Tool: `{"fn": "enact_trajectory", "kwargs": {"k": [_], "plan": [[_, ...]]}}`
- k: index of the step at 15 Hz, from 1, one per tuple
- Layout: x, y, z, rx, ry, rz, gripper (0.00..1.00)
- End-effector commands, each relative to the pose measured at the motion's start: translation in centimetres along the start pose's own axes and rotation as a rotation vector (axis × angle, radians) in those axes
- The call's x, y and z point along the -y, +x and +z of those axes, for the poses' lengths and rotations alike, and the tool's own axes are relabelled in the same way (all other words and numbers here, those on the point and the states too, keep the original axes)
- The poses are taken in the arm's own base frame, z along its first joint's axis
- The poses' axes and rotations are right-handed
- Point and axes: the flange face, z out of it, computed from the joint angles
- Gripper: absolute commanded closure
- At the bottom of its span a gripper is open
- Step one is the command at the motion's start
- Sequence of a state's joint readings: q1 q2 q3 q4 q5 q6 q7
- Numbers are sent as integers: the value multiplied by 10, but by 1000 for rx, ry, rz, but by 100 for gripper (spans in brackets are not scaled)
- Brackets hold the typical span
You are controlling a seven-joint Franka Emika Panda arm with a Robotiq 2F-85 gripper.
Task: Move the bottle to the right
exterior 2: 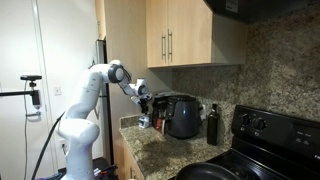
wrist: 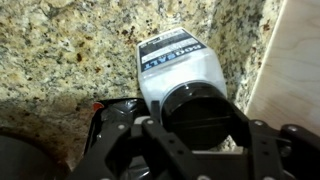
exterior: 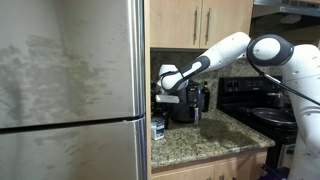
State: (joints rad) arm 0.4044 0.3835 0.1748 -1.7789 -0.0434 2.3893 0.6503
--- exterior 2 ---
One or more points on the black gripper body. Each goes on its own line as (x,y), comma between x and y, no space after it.
(144,104)

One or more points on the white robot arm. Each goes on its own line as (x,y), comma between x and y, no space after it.
(80,130)

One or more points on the dark glass bottle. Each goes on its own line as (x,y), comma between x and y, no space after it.
(213,128)

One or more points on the black coffee maker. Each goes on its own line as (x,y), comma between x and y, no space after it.
(159,111)

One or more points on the black air fryer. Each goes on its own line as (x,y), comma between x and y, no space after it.
(185,116)

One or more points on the light wood base cabinet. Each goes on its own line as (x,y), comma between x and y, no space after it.
(128,163)

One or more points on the tall light wood panel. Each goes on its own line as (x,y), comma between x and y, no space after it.
(126,50)

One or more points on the stainless steel refrigerator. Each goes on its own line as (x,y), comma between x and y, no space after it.
(102,50)

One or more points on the light wood cabinet door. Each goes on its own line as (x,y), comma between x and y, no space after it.
(156,33)
(190,31)

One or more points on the black frying pan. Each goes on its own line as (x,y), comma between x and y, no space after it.
(203,172)

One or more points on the black electric stove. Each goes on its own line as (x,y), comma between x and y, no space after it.
(280,143)

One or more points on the range hood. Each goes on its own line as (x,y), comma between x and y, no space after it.
(263,10)

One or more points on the white wall outlet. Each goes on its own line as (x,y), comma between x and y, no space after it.
(62,143)

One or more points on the white light switch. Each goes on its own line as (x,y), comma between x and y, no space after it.
(57,90)

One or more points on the black camera on stand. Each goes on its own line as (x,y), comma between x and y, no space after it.
(31,90)

